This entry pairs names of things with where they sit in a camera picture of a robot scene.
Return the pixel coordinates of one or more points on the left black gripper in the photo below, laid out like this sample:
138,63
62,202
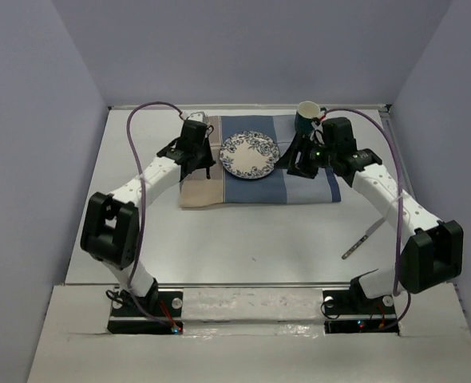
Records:
208,161

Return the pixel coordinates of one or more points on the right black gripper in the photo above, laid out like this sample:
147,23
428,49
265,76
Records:
300,144

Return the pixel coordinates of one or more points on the blue beige checked cloth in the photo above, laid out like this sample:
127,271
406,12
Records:
277,188

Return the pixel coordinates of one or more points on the blue floral ceramic plate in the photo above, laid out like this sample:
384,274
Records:
249,155

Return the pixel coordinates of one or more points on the green white ceramic mug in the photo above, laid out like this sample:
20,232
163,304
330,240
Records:
308,116

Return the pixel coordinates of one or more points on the silver table knife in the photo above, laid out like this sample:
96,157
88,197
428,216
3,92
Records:
372,229

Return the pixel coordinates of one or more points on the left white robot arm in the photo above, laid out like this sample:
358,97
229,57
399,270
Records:
113,229

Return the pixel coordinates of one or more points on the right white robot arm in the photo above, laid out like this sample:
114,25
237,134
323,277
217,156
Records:
429,250

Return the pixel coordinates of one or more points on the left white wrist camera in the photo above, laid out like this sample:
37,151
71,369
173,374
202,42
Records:
196,116

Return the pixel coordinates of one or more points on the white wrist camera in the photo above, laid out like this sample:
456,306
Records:
196,116
316,134

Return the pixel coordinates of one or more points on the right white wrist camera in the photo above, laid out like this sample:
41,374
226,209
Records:
316,134

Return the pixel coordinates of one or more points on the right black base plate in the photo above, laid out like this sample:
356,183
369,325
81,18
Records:
345,314

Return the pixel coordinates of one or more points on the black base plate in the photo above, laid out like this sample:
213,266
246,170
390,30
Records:
126,318
345,314

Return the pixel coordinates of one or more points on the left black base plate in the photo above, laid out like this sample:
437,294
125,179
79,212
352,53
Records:
126,318

